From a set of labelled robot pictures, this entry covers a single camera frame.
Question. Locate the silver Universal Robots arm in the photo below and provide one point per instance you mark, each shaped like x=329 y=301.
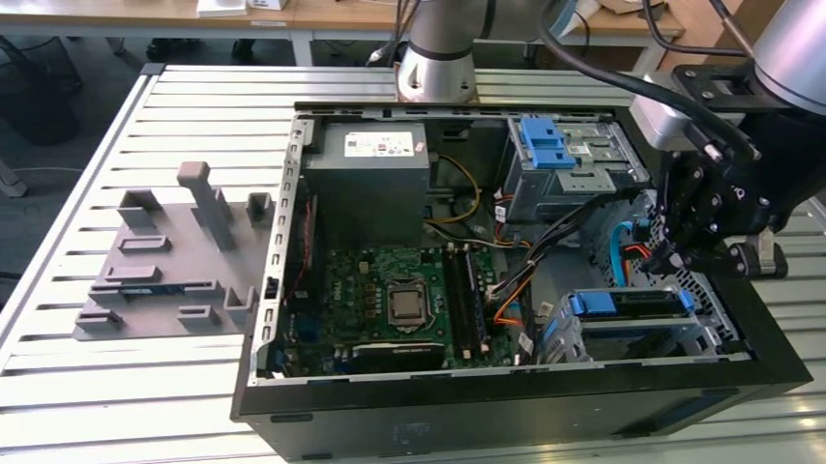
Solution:
x=440 y=72

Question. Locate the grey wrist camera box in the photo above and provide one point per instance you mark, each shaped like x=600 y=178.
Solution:
x=665 y=125

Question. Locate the metal drive cage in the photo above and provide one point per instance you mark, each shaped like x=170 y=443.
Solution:
x=581 y=183

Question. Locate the silver CPU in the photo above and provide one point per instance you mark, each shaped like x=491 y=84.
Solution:
x=409 y=304

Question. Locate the RAM stick in rack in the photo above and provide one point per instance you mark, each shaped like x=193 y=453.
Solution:
x=152 y=291

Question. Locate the black graphics card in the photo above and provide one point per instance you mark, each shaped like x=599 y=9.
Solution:
x=397 y=357

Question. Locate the blue plastic drive latch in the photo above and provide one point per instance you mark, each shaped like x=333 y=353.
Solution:
x=541 y=145

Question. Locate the large white box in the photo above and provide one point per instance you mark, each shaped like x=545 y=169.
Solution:
x=224 y=8

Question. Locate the wooden desk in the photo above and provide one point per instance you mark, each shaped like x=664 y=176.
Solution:
x=181 y=19

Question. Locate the grey power supply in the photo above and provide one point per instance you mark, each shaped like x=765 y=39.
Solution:
x=368 y=203

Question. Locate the black mesh bin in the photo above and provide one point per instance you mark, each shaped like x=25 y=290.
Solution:
x=39 y=96

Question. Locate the white furniture foot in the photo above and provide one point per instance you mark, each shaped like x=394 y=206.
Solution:
x=14 y=188

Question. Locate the black RAM slot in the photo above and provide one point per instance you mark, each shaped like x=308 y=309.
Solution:
x=456 y=299

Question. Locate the wooden cabinet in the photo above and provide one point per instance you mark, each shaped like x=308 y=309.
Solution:
x=695 y=24

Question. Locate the green motherboard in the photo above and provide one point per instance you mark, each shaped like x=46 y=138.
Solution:
x=352 y=290

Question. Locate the grey parts rack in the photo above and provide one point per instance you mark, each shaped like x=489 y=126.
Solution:
x=158 y=311

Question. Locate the small white box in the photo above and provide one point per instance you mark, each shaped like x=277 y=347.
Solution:
x=268 y=4

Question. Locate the black PC case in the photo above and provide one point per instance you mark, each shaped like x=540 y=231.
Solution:
x=452 y=425

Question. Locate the installed RAM stick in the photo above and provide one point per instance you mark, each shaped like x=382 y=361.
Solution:
x=477 y=299

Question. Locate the cardboard piece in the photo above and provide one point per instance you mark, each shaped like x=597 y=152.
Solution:
x=623 y=6

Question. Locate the metal disk bay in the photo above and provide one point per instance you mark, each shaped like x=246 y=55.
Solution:
x=636 y=325

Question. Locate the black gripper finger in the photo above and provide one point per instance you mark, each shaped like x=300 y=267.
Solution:
x=704 y=212
x=673 y=203

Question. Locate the CPU socket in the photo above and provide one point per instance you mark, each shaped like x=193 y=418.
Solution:
x=409 y=330

